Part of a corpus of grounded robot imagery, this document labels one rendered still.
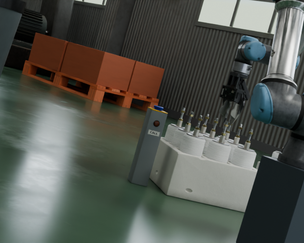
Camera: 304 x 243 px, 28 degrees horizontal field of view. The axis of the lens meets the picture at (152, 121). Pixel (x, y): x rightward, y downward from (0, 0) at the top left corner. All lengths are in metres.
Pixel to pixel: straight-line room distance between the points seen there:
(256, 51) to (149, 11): 5.12
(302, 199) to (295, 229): 0.10
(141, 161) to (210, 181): 0.29
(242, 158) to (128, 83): 3.81
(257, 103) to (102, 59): 4.16
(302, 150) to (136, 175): 0.79
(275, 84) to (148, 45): 5.41
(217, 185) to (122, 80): 3.80
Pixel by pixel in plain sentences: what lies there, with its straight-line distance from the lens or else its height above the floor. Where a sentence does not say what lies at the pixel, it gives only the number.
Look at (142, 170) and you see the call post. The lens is 2.46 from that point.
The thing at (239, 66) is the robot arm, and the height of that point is 0.57.
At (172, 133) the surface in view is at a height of 0.22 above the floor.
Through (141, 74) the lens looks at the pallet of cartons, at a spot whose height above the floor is 0.38.
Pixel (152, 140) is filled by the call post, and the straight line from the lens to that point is 2.44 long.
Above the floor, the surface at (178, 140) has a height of 0.21.
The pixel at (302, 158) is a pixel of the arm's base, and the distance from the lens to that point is 1.93.
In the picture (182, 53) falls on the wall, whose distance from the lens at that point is 6.78.
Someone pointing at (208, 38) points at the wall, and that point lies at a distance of 6.54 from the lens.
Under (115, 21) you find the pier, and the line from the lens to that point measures 7.58.
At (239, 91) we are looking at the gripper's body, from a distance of 2.46.
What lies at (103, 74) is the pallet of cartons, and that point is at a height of 0.27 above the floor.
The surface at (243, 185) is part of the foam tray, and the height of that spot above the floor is 0.11.
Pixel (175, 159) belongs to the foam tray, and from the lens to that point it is 2.40.
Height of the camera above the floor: 0.48
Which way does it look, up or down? 5 degrees down
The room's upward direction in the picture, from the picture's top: 16 degrees clockwise
